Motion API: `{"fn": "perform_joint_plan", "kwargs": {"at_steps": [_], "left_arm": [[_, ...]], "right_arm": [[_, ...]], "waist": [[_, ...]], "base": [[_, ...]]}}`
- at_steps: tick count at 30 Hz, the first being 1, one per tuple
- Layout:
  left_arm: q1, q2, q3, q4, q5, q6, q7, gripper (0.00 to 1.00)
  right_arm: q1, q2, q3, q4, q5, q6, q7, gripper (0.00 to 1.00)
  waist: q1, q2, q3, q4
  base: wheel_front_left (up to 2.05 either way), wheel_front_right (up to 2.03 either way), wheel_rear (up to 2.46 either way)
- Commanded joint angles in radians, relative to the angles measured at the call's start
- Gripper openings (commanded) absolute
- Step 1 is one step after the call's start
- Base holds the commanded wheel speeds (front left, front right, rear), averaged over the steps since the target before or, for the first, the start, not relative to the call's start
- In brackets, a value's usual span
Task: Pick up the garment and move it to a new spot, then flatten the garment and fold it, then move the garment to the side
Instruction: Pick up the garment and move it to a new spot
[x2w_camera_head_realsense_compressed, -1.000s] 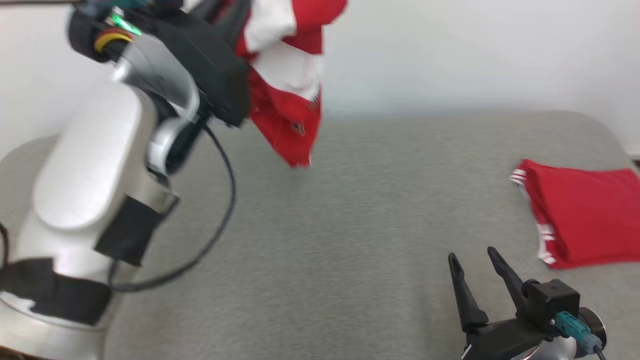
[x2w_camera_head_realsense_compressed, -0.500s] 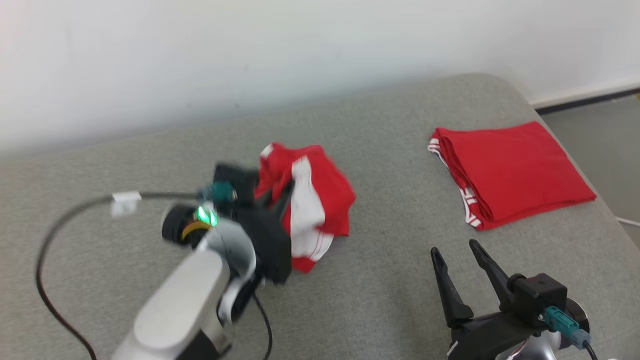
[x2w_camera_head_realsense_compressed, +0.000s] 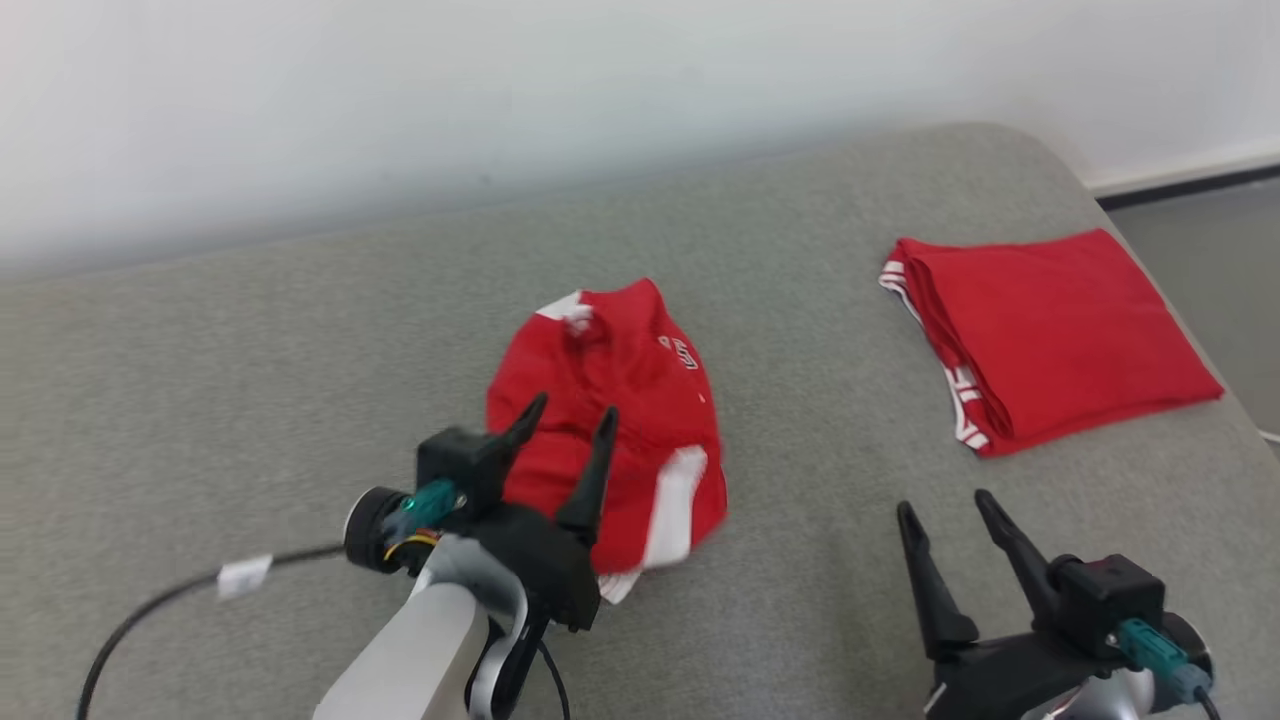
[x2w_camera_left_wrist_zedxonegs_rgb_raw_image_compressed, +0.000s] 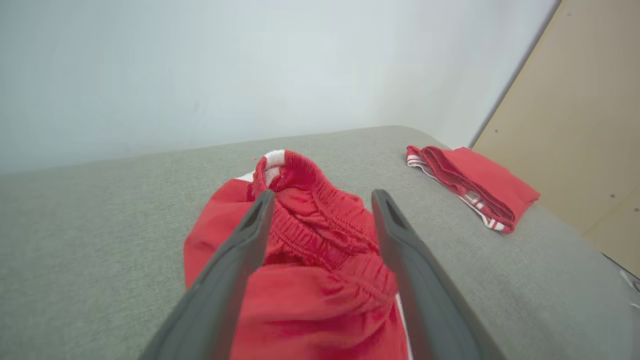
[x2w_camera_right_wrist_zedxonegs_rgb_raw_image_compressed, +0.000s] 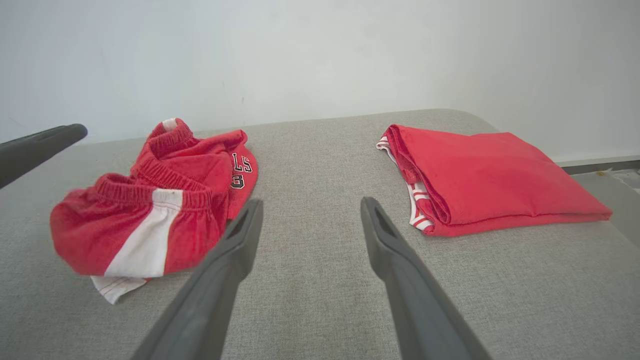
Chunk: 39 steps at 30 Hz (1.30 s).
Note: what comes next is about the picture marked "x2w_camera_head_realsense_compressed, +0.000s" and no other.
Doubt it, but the red jersey with white trim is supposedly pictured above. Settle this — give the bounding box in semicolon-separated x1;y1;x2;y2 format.
485;278;729;606
880;228;1226;459

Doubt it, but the white cable label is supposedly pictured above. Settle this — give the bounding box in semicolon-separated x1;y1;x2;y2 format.
217;555;274;601

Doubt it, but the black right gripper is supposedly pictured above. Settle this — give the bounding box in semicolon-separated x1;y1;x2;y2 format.
897;488;1131;720

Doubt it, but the teal right camera connector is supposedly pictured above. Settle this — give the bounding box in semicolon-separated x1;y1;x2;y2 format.
1115;618;1214;703

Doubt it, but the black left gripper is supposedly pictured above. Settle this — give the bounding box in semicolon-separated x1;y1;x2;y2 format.
460;392;619;633

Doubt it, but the thin black cable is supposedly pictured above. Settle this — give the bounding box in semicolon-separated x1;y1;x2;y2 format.
535;640;573;720

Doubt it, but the teal camera connector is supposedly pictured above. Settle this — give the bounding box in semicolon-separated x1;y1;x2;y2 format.
385;478;467;538
1115;618;1214;703

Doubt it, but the teal left camera connector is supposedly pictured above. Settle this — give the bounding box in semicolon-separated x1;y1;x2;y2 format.
385;478;467;538

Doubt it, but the dark wall baseboard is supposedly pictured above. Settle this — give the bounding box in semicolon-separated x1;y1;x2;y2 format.
1095;160;1280;211

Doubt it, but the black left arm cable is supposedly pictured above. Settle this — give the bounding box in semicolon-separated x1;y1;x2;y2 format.
75;543;351;720

